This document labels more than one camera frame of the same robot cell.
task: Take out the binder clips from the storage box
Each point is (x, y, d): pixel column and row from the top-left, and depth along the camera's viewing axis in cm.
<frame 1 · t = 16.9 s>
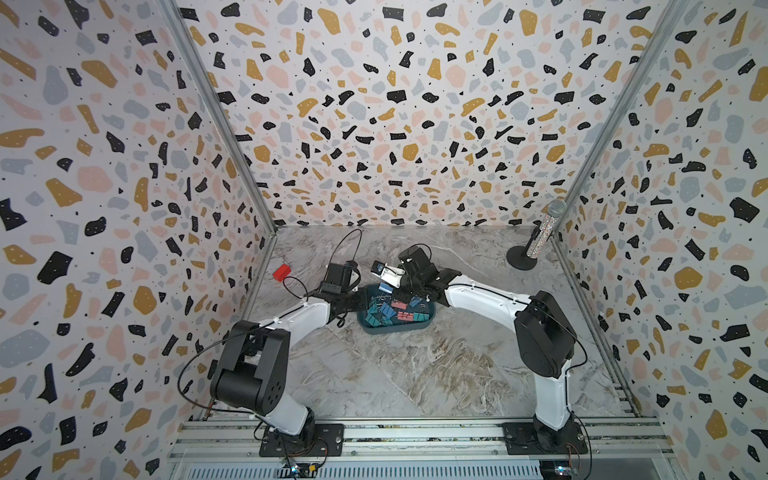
left hand: (370, 296, 93), fingers open
right hand: (390, 279, 91), fingers closed
teal plastic storage box: (386, 315, 97), point 2 cm above the table
glitter microphone on black stand: (524, 257, 107), point 7 cm above the table
red small block: (282, 272, 107), point 2 cm above the table

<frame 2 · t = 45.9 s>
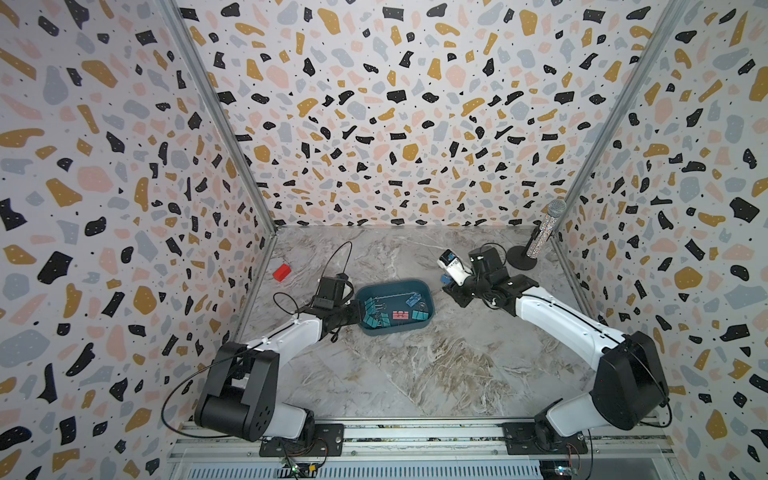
left hand: (364, 308, 91), fingers open
right hand: (452, 282, 86), fingers open
blue binder clip: (413, 299, 102), on the table
the other named things where they were.

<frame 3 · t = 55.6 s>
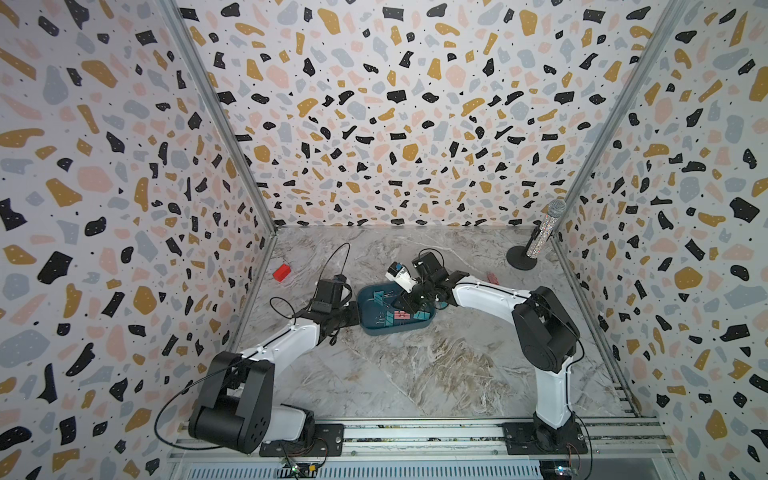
left hand: (363, 309, 90), fingers closed
right hand: (396, 300, 92), fingers open
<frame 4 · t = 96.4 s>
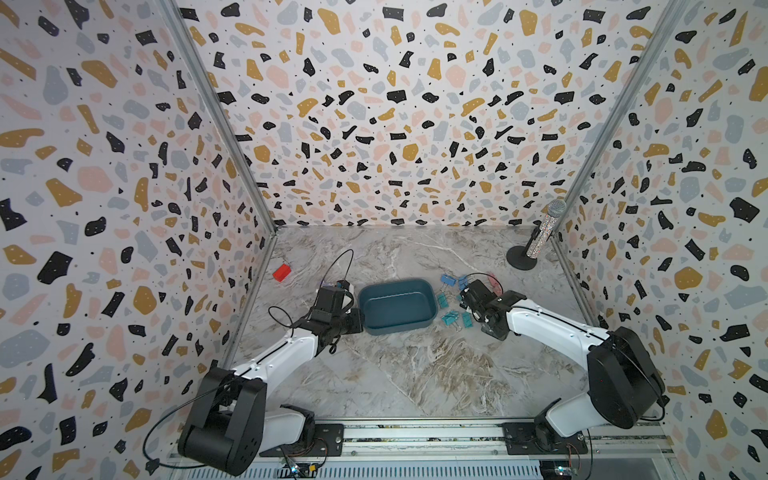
left hand: (366, 315, 88), fingers closed
right hand: (506, 315, 88), fingers closed
blue binder clip 2: (448, 279, 108), on the table
blue binder clip 3: (462, 279, 109), on the table
